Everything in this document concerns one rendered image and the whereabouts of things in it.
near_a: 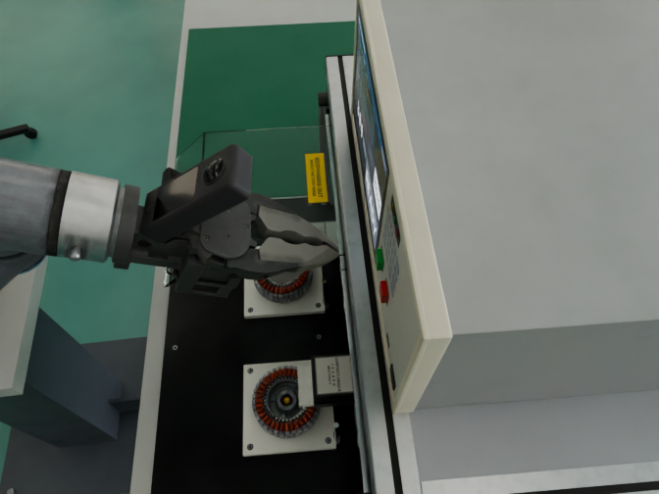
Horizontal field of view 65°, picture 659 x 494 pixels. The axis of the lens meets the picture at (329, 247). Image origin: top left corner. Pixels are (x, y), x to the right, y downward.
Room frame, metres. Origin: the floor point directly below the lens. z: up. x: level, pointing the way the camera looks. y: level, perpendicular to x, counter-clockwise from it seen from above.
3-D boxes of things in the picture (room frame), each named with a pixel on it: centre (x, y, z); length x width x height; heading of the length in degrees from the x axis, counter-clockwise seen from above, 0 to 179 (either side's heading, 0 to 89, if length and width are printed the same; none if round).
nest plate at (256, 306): (0.48, 0.09, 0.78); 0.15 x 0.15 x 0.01; 4
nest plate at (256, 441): (0.24, 0.07, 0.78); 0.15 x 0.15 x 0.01; 4
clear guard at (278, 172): (0.47, 0.08, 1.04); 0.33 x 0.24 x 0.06; 94
